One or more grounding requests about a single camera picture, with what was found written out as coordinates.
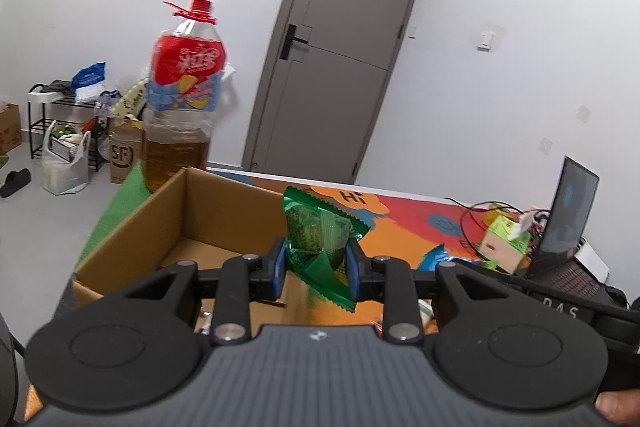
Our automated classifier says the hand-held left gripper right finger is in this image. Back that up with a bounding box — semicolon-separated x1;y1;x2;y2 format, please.
345;239;507;346

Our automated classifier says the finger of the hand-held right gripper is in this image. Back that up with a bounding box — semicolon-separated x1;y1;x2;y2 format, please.
450;259;526;290

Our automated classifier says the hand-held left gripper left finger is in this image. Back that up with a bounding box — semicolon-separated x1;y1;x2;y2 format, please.
123;237;289;344

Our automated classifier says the green snack packet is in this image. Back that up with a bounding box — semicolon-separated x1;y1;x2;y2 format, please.
283;186;372;314

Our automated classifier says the person's right hand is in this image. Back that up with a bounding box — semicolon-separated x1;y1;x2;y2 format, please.
596;389;640;426

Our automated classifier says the green tissue box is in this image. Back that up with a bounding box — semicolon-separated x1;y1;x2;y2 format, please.
477;213;533;274

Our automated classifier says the blue snack packet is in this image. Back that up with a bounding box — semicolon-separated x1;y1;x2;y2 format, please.
417;244;455;273

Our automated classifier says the colourful cartoon table mat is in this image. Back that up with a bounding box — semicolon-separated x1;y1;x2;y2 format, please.
75;165;536;338

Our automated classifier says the black laptop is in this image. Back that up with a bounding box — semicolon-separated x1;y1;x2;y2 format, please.
525;156;612;298

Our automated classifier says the large cooking oil bottle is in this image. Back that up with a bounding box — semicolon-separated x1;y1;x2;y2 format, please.
142;0;227;194

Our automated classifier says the printed cardboard box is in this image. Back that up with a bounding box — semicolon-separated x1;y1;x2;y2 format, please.
108;117;146;186

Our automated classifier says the grey door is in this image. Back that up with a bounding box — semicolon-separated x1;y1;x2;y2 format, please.
242;0;430;186

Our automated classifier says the white plastic bag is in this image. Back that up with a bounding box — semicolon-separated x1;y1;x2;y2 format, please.
40;121;93;196

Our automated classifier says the black shoe rack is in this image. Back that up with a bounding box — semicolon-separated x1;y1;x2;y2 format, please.
28;83;112;172

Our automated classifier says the blue plastic bag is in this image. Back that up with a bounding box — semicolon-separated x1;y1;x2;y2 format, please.
71;62;108;104

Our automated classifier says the black slipper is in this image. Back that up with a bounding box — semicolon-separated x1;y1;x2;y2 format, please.
0;169;33;198

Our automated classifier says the small brown cardboard box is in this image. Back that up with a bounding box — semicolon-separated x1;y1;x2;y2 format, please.
0;102;23;156

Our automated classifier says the black cable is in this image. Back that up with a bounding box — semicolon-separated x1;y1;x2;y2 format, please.
445;198;551;258

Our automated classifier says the black door handle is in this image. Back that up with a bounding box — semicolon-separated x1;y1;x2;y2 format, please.
280;25;310;60

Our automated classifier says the white wall switch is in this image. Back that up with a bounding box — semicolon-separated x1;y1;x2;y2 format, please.
477;24;500;52

